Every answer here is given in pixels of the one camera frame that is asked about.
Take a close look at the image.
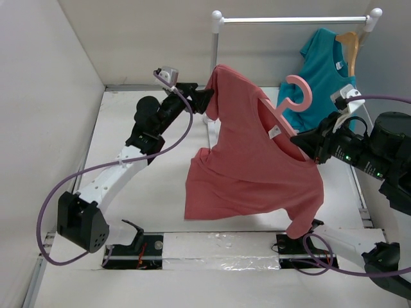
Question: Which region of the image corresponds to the white clothes rack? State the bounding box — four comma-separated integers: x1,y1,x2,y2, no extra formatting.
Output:
202,8,383,150

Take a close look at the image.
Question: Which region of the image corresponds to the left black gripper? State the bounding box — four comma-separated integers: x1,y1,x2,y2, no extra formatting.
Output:
155,83,213,136

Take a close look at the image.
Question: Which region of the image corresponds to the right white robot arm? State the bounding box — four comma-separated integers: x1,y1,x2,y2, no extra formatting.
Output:
291,112,410,299

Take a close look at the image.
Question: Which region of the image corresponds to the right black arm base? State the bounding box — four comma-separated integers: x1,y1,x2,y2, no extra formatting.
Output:
271,232,338,270

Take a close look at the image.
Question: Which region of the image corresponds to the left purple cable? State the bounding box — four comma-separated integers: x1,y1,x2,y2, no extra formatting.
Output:
35,70,194,266

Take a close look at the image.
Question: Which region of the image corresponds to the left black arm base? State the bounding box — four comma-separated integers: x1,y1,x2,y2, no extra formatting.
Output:
101,219,164,270

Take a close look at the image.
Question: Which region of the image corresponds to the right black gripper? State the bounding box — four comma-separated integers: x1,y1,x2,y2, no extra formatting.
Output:
291,109,394,180

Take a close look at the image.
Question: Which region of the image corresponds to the pink t shirt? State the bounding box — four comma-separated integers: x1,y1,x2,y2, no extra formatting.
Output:
184,65,324,239

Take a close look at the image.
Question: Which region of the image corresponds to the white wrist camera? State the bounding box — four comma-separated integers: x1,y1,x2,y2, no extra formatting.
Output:
330,84,365,133
153,66,179,92

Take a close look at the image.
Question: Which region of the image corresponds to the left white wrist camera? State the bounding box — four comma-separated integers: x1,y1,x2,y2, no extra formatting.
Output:
153,66,179,92

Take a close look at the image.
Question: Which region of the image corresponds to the wooden hanger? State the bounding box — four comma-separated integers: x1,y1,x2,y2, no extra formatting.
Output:
335,31,359,76

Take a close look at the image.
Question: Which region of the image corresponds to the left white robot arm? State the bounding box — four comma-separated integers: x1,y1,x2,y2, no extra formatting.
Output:
57,83,214,253

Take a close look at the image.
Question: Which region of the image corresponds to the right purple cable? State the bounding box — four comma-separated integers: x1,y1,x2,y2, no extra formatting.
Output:
301,94,411,277

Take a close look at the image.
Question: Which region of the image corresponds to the purple cable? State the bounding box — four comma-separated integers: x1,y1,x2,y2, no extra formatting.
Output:
35,70,194,266
301,94,411,277

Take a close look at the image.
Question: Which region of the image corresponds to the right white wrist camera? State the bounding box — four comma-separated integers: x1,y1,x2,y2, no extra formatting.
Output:
330,84,365,133

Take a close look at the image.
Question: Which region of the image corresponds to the teal t shirt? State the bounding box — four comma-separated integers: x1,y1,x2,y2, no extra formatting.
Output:
283,28,356,132

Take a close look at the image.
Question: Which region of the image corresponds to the pink plastic hanger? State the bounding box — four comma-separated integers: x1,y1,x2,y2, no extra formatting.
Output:
256,74,314,135

